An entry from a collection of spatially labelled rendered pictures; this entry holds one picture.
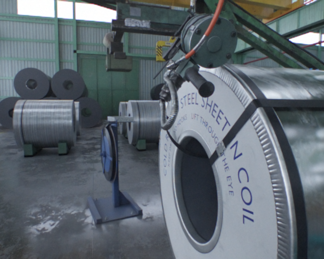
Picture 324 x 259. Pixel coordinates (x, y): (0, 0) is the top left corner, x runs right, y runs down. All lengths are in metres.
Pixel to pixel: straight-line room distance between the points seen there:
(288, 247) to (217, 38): 0.58
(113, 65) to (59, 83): 10.29
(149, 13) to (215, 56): 1.04
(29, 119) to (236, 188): 5.42
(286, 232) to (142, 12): 1.48
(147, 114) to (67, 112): 1.94
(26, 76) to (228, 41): 11.94
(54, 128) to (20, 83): 6.91
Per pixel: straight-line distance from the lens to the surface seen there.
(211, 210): 1.41
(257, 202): 0.73
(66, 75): 12.12
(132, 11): 1.68
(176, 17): 1.76
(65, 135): 5.79
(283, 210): 0.65
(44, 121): 5.80
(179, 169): 1.36
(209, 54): 0.71
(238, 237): 0.85
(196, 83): 0.60
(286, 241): 0.67
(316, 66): 2.21
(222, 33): 0.72
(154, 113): 5.92
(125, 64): 1.89
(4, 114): 12.63
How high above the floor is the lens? 1.17
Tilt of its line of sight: 6 degrees down
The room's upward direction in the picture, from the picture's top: straight up
